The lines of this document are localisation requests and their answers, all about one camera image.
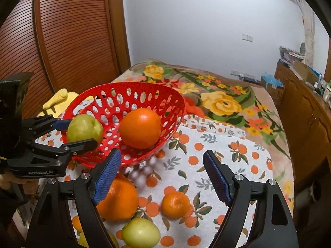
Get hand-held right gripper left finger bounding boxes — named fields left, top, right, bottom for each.
left=26, top=148, right=122, bottom=248

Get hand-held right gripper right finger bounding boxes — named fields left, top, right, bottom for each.
left=203, top=150, right=299, bottom=248

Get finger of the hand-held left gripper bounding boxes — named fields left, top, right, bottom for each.
left=22, top=116, right=71, bottom=141
left=26, top=139, right=98, bottom=164

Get green apple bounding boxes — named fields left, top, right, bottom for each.
left=121, top=217, right=161, bottom=248
left=67, top=114, right=103, bottom=146

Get small tangerine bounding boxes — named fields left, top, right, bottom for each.
left=161, top=192, right=191, bottom=218

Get red perforated plastic basket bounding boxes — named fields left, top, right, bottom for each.
left=61, top=82, right=186, bottom=168

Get person's left hand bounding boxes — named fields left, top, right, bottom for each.
left=0, top=174, right=29, bottom=187

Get large orange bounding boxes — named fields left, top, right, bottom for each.
left=119, top=108, right=162, bottom=149
left=96, top=173, right=139, bottom=222

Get yellow plush toy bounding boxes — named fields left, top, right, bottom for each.
left=36, top=88, right=94, bottom=118

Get white orange-print cloth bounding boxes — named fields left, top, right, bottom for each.
left=16, top=108, right=275, bottom=248

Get floral blanket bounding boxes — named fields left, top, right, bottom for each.
left=114, top=59, right=295, bottom=212

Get louvered wooden wardrobe door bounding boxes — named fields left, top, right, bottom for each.
left=0, top=0, right=131, bottom=119

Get grey cylindrical object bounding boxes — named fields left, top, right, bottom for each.
left=297, top=183, right=321, bottom=205

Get wooden cabinet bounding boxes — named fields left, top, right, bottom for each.
left=274, top=61, right=331, bottom=212

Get box with blue bag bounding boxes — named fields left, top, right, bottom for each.
left=261, top=72, right=284, bottom=91

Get cardboard box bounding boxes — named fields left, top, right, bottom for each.
left=292, top=61, right=319, bottom=83

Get stack of papers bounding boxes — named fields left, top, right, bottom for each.
left=279, top=46, right=305, bottom=65

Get patterned curtain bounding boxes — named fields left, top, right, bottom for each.
left=301, top=5, right=317, bottom=66

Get white wall socket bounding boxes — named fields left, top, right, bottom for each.
left=230, top=69, right=259, bottom=83

